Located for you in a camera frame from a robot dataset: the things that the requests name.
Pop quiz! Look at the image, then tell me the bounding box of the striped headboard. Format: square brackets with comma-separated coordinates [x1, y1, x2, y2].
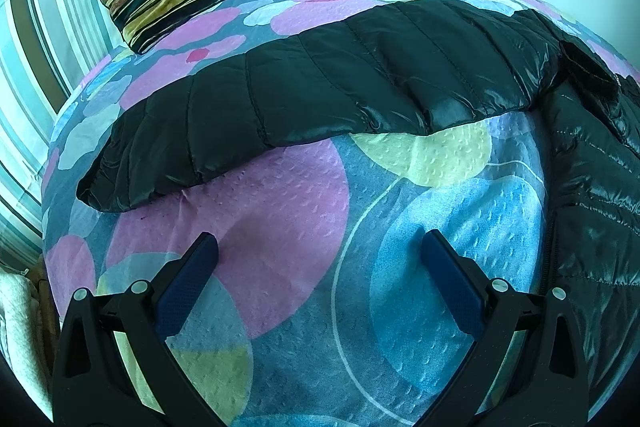
[0, 0, 289, 268]

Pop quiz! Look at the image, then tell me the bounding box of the black puffer jacket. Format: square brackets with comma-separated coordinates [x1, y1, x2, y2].
[76, 0, 639, 407]

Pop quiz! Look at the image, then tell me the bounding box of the colourful dotted bed sheet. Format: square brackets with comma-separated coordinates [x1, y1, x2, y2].
[42, 0, 639, 426]

